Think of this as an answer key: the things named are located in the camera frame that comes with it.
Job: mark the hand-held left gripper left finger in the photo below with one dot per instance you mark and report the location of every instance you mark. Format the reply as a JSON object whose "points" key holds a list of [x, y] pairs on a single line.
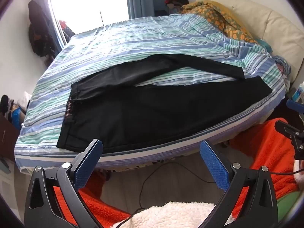
{"points": [[86, 166]]}

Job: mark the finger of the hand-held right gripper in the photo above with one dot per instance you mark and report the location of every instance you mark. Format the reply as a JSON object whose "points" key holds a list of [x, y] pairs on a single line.
{"points": [[294, 105], [288, 129]]}

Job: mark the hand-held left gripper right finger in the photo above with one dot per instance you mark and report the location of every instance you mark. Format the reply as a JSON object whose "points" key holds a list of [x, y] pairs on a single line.
{"points": [[215, 165]]}

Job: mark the black pants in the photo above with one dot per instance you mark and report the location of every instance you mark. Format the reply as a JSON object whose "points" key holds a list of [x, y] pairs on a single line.
{"points": [[142, 114]]}

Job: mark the plastic bottle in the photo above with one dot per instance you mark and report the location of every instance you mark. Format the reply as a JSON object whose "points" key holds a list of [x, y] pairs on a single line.
{"points": [[298, 92]]}

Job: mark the orange fleece garment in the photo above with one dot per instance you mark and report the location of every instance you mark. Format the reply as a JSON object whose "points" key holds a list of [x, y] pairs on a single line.
{"points": [[268, 147]]}

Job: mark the blue plaid cloth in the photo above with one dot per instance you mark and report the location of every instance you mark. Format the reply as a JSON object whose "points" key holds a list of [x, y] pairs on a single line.
{"points": [[282, 64]]}

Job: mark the white fleece cloth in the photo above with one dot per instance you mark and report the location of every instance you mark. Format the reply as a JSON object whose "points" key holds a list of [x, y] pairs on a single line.
{"points": [[171, 215]]}

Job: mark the green cloth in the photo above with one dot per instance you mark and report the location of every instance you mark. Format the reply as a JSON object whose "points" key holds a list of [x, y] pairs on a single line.
{"points": [[287, 206]]}

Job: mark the blue bag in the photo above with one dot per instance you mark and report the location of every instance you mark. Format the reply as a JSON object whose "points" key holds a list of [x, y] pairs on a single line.
{"points": [[17, 117]]}

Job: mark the brown cabinet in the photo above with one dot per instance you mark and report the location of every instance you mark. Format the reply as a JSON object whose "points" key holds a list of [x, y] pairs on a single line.
{"points": [[7, 137]]}

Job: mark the cream padded headboard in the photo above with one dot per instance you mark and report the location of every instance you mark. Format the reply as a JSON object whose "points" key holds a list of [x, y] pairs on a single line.
{"points": [[273, 23]]}

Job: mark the white pillow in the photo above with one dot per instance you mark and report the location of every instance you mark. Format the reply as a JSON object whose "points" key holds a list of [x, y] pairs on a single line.
{"points": [[23, 101]]}

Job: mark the black bundle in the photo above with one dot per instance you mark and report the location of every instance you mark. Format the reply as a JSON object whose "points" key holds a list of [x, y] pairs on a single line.
{"points": [[4, 104]]}

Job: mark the orange patterned quilt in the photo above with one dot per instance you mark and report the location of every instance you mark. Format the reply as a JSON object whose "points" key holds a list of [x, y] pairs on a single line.
{"points": [[213, 16]]}

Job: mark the blue green striped bed sheet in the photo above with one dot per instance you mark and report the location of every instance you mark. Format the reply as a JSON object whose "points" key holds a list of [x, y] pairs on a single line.
{"points": [[130, 40]]}

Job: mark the red dark bag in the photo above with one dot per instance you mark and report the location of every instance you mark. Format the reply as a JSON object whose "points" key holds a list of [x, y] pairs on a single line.
{"points": [[65, 28]]}

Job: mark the dark hanging clothes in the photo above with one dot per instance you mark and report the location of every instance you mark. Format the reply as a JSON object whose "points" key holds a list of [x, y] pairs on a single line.
{"points": [[39, 33]]}

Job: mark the pile of clothes by curtain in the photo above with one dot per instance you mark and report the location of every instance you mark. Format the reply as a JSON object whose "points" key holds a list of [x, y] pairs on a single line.
{"points": [[175, 1]]}

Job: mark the bright window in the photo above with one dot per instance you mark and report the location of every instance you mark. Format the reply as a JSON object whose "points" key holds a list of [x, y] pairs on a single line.
{"points": [[83, 4]]}

